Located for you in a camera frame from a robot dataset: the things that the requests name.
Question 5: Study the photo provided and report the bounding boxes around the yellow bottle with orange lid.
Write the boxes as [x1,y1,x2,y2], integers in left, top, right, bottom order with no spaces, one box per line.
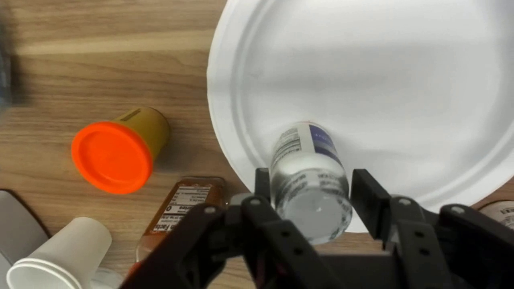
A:
[71,106,170,195]

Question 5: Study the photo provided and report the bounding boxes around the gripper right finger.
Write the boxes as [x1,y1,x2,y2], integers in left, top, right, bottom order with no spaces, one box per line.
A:
[351,169,514,289]

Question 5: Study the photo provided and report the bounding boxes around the clear bottle with blue label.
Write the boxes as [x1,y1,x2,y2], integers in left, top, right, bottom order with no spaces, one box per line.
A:
[269,122,353,246]

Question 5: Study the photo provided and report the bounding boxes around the stack of white paper cups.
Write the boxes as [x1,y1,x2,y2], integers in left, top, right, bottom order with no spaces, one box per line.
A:
[6,217,113,289]

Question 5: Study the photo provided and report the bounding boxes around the grey plastic object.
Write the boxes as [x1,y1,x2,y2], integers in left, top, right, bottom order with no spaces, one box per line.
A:
[0,189,51,289]

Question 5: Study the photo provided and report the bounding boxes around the white paper plate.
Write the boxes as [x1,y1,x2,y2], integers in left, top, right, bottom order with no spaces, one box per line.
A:
[206,0,514,234]

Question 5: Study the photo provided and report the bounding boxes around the brown bottle with white label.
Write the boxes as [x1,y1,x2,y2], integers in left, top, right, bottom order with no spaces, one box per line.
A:
[477,200,514,230]

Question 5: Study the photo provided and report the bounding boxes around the amber bottle with white label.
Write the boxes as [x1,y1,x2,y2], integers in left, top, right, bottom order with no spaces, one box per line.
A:
[128,176,228,278]

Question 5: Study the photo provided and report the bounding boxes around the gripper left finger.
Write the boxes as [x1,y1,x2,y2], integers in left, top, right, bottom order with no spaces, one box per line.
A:
[120,168,342,289]

